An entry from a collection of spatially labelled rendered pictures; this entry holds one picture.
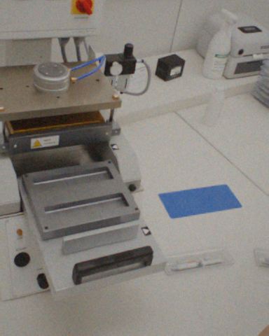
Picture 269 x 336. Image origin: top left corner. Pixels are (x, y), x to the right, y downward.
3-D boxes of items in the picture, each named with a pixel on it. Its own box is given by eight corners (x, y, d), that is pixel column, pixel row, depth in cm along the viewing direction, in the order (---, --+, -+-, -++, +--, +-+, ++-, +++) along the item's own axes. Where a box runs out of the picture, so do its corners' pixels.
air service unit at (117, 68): (85, 92, 134) (91, 43, 124) (134, 87, 139) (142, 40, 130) (92, 103, 130) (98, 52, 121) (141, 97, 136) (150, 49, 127)
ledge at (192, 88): (50, 85, 175) (50, 74, 172) (223, 52, 218) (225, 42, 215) (92, 133, 157) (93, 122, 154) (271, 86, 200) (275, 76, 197)
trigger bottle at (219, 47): (197, 70, 191) (214, 8, 176) (214, 68, 195) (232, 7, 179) (209, 82, 186) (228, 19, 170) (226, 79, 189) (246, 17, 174)
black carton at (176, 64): (154, 74, 183) (157, 58, 179) (171, 69, 189) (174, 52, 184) (165, 82, 180) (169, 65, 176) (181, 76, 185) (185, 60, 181)
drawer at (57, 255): (15, 190, 107) (15, 164, 102) (108, 174, 115) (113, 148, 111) (54, 304, 87) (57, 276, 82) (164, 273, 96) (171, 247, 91)
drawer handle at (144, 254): (71, 276, 87) (73, 262, 85) (146, 257, 93) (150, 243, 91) (74, 285, 86) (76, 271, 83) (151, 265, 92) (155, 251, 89)
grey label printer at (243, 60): (193, 51, 203) (203, 11, 193) (231, 47, 212) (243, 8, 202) (228, 82, 188) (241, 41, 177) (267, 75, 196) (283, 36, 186)
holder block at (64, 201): (22, 183, 103) (22, 173, 102) (109, 167, 111) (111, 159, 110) (43, 241, 92) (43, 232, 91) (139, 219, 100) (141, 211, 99)
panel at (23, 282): (11, 299, 106) (2, 218, 101) (136, 265, 118) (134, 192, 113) (12, 304, 105) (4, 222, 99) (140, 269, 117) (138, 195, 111)
